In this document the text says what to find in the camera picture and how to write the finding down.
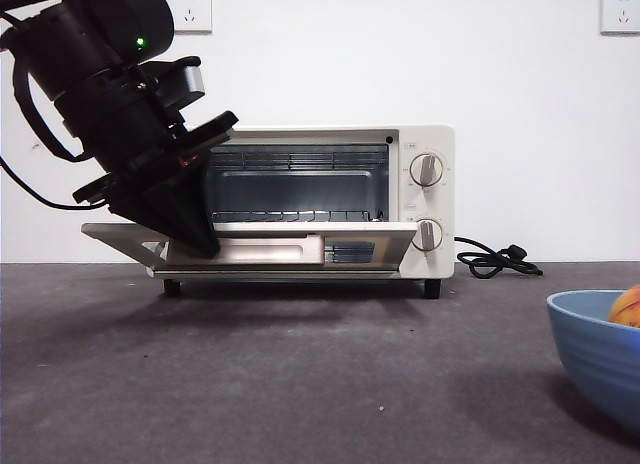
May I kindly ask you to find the black oven power cable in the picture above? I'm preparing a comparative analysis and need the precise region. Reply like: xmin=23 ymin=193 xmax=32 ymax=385
xmin=453 ymin=235 xmax=545 ymax=280

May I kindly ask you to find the beige oven knob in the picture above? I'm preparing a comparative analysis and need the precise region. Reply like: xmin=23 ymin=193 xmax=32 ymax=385
xmin=409 ymin=152 xmax=448 ymax=188
xmin=412 ymin=217 xmax=446 ymax=252

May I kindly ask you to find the cream white toaster oven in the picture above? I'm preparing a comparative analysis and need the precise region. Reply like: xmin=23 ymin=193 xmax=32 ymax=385
xmin=144 ymin=123 xmax=457 ymax=300

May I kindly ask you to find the blue ribbed bowl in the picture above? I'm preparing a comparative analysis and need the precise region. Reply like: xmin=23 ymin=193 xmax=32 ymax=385
xmin=545 ymin=289 xmax=640 ymax=426

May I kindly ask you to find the metal oven wire rack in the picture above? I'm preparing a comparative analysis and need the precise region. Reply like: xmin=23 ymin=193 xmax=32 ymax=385
xmin=210 ymin=209 xmax=387 ymax=224

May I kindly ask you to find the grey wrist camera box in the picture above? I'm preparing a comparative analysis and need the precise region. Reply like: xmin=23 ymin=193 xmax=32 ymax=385
xmin=162 ymin=56 xmax=207 ymax=111

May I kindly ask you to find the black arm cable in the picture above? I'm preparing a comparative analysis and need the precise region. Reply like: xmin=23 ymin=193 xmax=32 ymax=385
xmin=10 ymin=53 xmax=95 ymax=163
xmin=0 ymin=156 xmax=109 ymax=211

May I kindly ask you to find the white wall socket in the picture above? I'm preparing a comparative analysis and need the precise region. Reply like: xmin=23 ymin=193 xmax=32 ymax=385
xmin=168 ymin=0 xmax=213 ymax=35
xmin=599 ymin=0 xmax=640 ymax=36

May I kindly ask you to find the red apple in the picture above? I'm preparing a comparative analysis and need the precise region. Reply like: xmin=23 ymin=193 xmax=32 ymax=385
xmin=607 ymin=283 xmax=640 ymax=329

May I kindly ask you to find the oven door with beige handle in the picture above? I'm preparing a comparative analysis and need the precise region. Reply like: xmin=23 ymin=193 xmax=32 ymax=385
xmin=81 ymin=220 xmax=420 ymax=281

